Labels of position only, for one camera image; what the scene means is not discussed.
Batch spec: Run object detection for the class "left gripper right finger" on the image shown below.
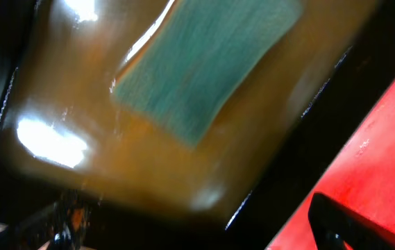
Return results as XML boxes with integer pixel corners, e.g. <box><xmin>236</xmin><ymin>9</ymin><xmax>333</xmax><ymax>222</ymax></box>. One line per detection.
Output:
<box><xmin>308</xmin><ymin>192</ymin><xmax>395</xmax><ymax>249</ymax></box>

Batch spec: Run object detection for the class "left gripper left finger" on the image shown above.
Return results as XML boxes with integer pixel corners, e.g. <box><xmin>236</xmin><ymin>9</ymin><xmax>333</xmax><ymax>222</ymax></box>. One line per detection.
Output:
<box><xmin>9</xmin><ymin>190</ymin><xmax>90</xmax><ymax>250</ymax></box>

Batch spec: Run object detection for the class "green yellow sponge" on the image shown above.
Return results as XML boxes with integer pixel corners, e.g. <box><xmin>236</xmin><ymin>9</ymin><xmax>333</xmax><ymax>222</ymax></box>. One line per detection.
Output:
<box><xmin>113</xmin><ymin>0</ymin><xmax>303</xmax><ymax>146</ymax></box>

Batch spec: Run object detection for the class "red plastic tray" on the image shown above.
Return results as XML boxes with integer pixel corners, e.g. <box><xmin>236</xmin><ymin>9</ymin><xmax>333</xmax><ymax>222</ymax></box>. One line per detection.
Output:
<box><xmin>268</xmin><ymin>80</ymin><xmax>395</xmax><ymax>249</ymax></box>

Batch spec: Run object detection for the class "black water tray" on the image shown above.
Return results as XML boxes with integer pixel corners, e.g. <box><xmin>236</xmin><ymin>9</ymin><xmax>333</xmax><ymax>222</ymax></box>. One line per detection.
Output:
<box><xmin>0</xmin><ymin>1</ymin><xmax>395</xmax><ymax>249</ymax></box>

